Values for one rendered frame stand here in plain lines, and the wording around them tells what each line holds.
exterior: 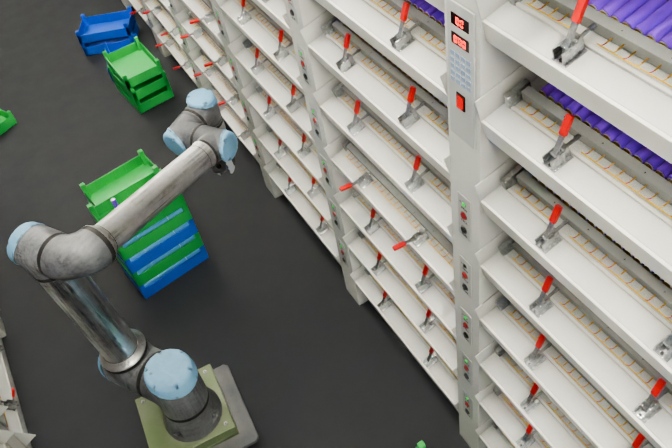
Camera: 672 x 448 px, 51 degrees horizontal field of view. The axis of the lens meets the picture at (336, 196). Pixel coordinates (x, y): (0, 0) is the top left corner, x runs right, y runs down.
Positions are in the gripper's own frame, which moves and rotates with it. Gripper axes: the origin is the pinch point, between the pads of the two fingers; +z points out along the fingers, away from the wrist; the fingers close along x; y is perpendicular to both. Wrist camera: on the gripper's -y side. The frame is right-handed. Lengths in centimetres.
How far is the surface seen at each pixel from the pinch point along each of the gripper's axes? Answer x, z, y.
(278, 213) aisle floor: -12, 54, 18
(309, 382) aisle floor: -17, 41, -64
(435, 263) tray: -58, -38, -71
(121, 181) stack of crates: 53, 43, 40
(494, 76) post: -64, -107, -77
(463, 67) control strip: -60, -108, -75
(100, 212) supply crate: 52, 21, 8
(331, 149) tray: -37, -33, -25
